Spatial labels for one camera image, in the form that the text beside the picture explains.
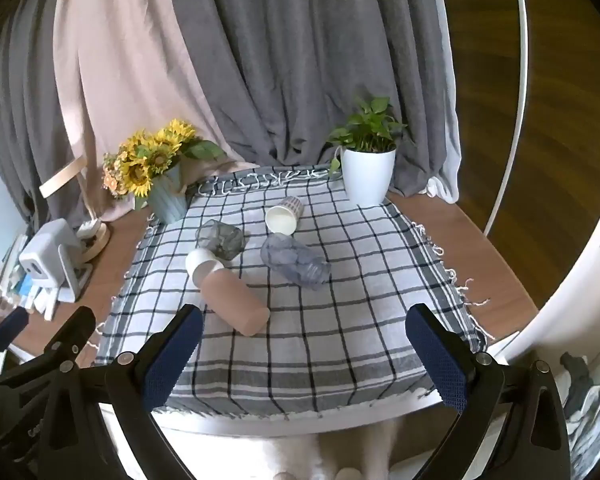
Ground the white patterned paper cup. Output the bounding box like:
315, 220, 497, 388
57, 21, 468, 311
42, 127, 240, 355
265, 196, 305, 236

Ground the grey sneaker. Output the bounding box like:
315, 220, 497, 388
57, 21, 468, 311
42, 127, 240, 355
559, 352, 600, 480

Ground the green potted plant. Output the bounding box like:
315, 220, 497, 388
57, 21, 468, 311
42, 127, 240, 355
327, 96, 409, 177

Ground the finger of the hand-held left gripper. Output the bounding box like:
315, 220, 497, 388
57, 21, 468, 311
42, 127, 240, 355
0, 306, 30, 377
0, 306, 97, 392

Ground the white boxy device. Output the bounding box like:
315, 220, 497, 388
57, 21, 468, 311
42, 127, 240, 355
18, 218, 94, 304

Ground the sunflower bouquet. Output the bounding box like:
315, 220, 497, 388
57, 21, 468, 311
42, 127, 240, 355
102, 118, 227, 211

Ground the clear bluish glass cup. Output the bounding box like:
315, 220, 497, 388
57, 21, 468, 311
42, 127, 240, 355
260, 234, 333, 289

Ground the white curved panel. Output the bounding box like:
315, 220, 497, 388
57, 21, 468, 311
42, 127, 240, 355
485, 195, 600, 372

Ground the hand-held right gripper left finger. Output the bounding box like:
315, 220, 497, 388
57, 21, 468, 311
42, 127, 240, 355
32, 304, 204, 480

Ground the grey curtain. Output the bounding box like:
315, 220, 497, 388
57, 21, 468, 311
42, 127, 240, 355
0, 0, 88, 228
164, 0, 456, 201

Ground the dark grey glass cup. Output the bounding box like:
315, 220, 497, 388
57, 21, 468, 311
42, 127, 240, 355
196, 219, 246, 261

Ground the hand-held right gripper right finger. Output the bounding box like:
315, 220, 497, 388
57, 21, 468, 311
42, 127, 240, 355
405, 303, 574, 480

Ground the pink bottle with white cap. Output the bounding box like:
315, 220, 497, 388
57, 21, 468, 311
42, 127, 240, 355
185, 247, 272, 338

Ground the pink curtain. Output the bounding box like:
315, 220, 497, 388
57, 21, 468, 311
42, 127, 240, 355
54, 0, 263, 223

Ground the checked fringed tablecloth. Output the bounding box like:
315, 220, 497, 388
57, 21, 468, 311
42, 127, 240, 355
94, 162, 492, 419

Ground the wooden desk lamp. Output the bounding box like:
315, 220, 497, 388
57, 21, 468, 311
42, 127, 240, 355
38, 155, 112, 264

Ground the white plant pot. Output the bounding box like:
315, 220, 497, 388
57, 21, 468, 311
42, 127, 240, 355
340, 145, 398, 206

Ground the teal ribbed vase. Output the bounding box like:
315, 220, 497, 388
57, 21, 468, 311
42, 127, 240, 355
147, 160, 190, 225

